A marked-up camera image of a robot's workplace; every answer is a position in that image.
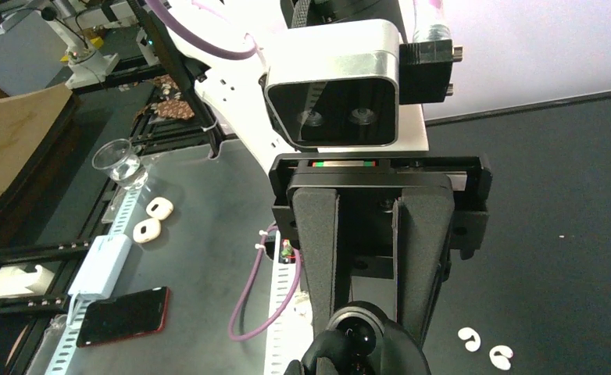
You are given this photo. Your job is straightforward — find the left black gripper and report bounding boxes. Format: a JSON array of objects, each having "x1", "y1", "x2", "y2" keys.
[{"x1": 268, "y1": 152, "x2": 492, "y2": 346}]

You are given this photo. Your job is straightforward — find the clear plastic cup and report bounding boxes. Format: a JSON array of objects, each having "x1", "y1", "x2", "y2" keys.
[{"x1": 91, "y1": 138, "x2": 148, "y2": 191}]

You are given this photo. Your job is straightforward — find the white ring piece lower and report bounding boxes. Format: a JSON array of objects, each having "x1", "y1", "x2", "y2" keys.
[{"x1": 132, "y1": 218, "x2": 163, "y2": 245}]

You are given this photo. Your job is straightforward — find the light blue power bank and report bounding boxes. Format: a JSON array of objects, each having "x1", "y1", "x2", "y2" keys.
[{"x1": 67, "y1": 234, "x2": 132, "y2": 300}]

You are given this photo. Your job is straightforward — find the black red smartphone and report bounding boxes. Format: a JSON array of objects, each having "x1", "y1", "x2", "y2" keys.
[{"x1": 76, "y1": 287, "x2": 171, "y2": 348}]

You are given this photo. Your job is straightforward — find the light blue slotted cable duct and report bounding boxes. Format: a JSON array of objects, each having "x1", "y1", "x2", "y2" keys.
[{"x1": 45, "y1": 190, "x2": 313, "y2": 374}]

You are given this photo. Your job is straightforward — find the brown patterned cloth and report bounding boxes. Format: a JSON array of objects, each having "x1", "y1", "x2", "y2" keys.
[{"x1": 135, "y1": 74, "x2": 195, "y2": 120}]

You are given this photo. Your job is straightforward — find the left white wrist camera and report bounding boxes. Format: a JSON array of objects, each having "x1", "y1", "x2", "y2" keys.
[{"x1": 261, "y1": 19, "x2": 463, "y2": 150}]

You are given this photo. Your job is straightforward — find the white earbud upper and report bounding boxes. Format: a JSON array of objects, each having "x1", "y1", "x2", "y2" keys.
[{"x1": 457, "y1": 327, "x2": 481, "y2": 352}]

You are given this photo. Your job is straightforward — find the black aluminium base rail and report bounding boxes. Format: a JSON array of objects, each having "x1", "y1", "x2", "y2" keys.
[{"x1": 0, "y1": 66, "x2": 209, "y2": 317}]

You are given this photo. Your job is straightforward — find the black earbud charging case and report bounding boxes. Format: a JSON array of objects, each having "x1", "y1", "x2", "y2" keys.
[{"x1": 284, "y1": 301, "x2": 431, "y2": 375}]

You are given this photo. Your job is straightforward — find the white ring piece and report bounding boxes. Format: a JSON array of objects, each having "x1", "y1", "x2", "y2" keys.
[
  {"x1": 145, "y1": 197, "x2": 175, "y2": 220},
  {"x1": 132, "y1": 218, "x2": 163, "y2": 245}
]

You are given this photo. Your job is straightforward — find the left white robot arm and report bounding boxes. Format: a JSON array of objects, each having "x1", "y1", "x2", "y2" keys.
[{"x1": 168, "y1": 1, "x2": 492, "y2": 343}]

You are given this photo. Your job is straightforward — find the white ring piece upper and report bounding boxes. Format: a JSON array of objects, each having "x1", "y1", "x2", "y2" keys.
[{"x1": 145, "y1": 197, "x2": 175, "y2": 220}]

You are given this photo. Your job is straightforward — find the brown cardboard box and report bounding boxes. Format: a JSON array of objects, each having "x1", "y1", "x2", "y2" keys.
[{"x1": 0, "y1": 84, "x2": 73, "y2": 198}]

